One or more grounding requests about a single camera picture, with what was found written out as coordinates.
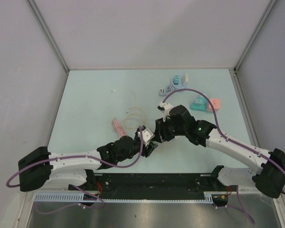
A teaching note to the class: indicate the teal triangular power strip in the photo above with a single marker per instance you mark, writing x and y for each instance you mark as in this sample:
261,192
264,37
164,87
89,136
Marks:
199,108

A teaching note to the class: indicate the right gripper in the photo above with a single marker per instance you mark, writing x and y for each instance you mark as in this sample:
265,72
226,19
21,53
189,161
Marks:
161,135

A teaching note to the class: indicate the light teal charger plug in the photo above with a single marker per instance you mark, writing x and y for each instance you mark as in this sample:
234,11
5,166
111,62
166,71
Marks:
199,102

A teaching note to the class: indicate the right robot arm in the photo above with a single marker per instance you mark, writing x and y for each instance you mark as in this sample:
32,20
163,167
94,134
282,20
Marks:
266,169

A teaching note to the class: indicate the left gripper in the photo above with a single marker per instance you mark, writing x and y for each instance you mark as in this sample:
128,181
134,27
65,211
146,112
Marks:
147,151

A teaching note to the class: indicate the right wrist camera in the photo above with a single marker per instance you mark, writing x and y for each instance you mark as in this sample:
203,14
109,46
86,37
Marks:
165,109

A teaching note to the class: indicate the pink cube socket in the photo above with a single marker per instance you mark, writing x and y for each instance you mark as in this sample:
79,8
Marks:
216,103

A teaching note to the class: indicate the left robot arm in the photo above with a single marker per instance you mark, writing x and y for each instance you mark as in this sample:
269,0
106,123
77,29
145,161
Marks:
43,168

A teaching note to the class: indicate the green charger plug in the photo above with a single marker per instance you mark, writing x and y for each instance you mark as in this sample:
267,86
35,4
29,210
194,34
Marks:
155,144

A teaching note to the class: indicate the white square adapter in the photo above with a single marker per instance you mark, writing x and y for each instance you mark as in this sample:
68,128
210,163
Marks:
184,80

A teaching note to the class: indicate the grey cable duct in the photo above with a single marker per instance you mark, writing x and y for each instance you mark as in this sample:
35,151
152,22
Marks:
87,198

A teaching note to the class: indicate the blue round power strip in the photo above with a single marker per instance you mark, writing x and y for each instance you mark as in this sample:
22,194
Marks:
170,88

